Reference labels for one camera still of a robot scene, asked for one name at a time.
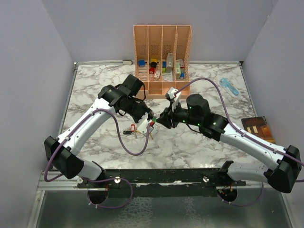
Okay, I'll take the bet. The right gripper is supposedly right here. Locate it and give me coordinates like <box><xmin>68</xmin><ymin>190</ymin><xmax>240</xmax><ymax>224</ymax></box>
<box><xmin>156</xmin><ymin>100</ymin><xmax>201</xmax><ymax>129</ymax></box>

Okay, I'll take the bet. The black key tag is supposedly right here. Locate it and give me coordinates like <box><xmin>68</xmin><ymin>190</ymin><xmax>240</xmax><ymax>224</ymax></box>
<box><xmin>123</xmin><ymin>130</ymin><xmax>132</xmax><ymax>135</ymax></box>

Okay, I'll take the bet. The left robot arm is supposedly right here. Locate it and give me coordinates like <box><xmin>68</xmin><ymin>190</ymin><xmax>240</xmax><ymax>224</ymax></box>
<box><xmin>44</xmin><ymin>75</ymin><xmax>153</xmax><ymax>188</ymax></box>

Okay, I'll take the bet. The tall grey box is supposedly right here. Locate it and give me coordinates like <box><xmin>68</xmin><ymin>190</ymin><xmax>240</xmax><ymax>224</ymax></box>
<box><xmin>165</xmin><ymin>53</ymin><xmax>173</xmax><ymax>73</ymax></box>

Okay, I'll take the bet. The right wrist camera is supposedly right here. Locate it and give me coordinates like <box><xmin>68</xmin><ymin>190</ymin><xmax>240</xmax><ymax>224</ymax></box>
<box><xmin>165</xmin><ymin>87</ymin><xmax>181</xmax><ymax>112</ymax></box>

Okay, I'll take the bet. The peach desk organizer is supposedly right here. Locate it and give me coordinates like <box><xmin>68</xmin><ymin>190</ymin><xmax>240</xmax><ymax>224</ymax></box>
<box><xmin>133</xmin><ymin>25</ymin><xmax>192</xmax><ymax>99</ymax></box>

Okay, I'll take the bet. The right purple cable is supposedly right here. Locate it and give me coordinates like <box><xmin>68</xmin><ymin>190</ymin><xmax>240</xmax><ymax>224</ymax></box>
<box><xmin>174</xmin><ymin>77</ymin><xmax>304</xmax><ymax>207</ymax></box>

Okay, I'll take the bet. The white red box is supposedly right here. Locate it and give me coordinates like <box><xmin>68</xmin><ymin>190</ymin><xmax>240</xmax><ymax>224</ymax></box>
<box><xmin>175</xmin><ymin>59</ymin><xmax>184</xmax><ymax>76</ymax></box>

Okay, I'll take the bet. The paperback book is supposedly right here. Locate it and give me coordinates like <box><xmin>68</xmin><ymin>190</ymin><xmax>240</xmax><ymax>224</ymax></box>
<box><xmin>241</xmin><ymin>116</ymin><xmax>276</xmax><ymax>144</ymax></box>

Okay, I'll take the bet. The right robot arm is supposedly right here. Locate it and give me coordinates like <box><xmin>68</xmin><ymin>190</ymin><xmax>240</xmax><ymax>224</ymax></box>
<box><xmin>156</xmin><ymin>94</ymin><xmax>301</xmax><ymax>193</ymax></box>

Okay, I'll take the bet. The red key tag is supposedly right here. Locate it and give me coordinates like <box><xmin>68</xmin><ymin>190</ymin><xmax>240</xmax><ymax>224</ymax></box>
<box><xmin>130</xmin><ymin>124</ymin><xmax>136</xmax><ymax>132</ymax></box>

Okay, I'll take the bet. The white adapter at wall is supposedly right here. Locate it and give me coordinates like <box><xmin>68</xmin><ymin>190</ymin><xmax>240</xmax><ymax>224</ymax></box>
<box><xmin>122</xmin><ymin>60</ymin><xmax>133</xmax><ymax>66</ymax></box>

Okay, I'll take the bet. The aluminium frame bar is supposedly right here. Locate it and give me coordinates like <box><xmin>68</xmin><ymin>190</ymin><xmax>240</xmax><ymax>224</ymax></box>
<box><xmin>37</xmin><ymin>171</ymin><xmax>81</xmax><ymax>190</ymax></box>

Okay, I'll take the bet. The blue cap bottle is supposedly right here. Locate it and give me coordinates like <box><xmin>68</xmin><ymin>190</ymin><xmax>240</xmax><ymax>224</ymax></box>
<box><xmin>180</xmin><ymin>73</ymin><xmax>185</xmax><ymax>80</ymax></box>

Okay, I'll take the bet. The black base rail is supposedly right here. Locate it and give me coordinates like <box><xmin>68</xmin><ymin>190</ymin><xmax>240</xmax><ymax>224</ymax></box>
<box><xmin>77</xmin><ymin>168</ymin><xmax>246</xmax><ymax>198</ymax></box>

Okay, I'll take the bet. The blue block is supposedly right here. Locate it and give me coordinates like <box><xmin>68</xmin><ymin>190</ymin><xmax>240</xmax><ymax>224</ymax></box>
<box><xmin>138</xmin><ymin>59</ymin><xmax>146</xmax><ymax>67</ymax></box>

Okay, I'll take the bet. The blue toothbrush package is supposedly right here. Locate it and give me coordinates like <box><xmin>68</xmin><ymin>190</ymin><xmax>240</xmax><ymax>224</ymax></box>
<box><xmin>219</xmin><ymin>77</ymin><xmax>240</xmax><ymax>98</ymax></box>

